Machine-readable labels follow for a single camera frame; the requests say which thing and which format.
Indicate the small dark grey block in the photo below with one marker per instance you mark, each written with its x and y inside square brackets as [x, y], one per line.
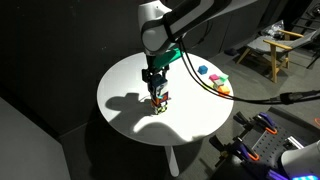
[218, 83]

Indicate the small blue block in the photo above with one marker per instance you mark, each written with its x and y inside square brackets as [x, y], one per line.
[202, 69]

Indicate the small orange block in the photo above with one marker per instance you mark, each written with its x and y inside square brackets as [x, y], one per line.
[223, 90]

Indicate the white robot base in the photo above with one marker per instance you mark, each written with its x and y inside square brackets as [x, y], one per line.
[302, 162]

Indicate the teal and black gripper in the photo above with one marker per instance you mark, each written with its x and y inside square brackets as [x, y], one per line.
[158, 62]

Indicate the purple orange clamp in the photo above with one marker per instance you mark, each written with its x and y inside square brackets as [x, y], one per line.
[237, 148]
[262, 119]

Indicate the purple orange clamp upper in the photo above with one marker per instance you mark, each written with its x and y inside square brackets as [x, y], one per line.
[262, 119]

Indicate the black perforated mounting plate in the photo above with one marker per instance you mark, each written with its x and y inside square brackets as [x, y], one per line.
[292, 133]

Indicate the purple orange clamp lower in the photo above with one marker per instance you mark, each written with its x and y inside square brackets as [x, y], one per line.
[237, 148]

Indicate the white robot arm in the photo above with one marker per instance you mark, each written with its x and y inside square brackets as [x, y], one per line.
[161, 27]

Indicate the black white patterned plushy cube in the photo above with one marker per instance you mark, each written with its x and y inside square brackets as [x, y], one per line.
[159, 108]

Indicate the small mint green block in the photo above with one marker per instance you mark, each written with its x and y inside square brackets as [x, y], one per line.
[223, 77]

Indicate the light blue plushy cube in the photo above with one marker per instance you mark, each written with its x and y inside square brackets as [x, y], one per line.
[157, 84]

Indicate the orange plushy cube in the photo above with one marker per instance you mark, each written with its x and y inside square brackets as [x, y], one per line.
[160, 98]

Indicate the round white table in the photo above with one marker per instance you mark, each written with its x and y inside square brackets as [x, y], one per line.
[192, 114]

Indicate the wooden chair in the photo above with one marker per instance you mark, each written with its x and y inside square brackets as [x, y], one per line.
[278, 50]

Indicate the small pink block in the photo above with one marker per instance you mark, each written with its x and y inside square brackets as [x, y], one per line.
[214, 77]

